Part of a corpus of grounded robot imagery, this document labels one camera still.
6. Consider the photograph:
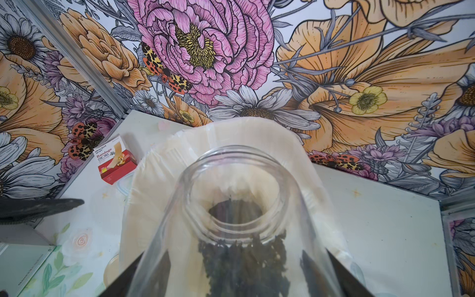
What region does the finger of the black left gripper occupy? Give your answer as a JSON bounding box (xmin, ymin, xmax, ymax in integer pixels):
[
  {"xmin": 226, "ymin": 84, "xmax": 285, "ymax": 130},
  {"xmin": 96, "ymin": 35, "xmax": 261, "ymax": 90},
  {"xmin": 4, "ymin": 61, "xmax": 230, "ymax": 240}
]
[{"xmin": 1, "ymin": 199, "xmax": 85, "ymax": 225}]

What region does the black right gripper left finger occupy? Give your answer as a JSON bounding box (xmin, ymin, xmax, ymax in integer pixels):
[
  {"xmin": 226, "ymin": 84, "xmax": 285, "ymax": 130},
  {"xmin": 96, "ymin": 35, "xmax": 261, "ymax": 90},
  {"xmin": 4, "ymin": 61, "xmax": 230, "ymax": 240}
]
[{"xmin": 98, "ymin": 252, "xmax": 171, "ymax": 297}]

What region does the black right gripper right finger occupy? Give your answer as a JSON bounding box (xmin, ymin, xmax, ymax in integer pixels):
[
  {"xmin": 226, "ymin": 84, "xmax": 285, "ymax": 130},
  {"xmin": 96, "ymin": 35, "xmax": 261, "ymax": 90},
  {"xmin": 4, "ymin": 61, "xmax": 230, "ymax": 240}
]
[{"xmin": 301, "ymin": 249, "xmax": 376, "ymax": 297}]

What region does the glass tea jar beige lid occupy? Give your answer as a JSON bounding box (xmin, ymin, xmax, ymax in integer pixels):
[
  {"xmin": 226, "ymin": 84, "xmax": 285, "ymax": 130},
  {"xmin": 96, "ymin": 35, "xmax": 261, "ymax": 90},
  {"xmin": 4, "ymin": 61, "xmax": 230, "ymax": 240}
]
[{"xmin": 127, "ymin": 146, "xmax": 343, "ymax": 297}]

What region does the silver metal case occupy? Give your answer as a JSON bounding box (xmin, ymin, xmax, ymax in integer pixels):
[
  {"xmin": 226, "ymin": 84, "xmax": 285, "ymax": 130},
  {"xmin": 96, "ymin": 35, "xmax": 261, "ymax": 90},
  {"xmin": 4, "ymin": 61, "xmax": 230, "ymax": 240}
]
[{"xmin": 1, "ymin": 225, "xmax": 54, "ymax": 297}]

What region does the red white bandage box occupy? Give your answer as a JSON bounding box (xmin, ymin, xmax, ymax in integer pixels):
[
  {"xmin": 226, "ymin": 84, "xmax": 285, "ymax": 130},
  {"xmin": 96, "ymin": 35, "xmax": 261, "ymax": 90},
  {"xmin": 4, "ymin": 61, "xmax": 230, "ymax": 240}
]
[{"xmin": 94, "ymin": 136, "xmax": 137, "ymax": 185}]

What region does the aluminium corner post left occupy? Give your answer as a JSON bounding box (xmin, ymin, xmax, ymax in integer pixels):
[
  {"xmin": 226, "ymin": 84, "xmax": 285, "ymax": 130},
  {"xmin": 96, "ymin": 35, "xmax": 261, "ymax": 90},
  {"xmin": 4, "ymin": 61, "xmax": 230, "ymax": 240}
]
[{"xmin": 17, "ymin": 0, "xmax": 129, "ymax": 118}]

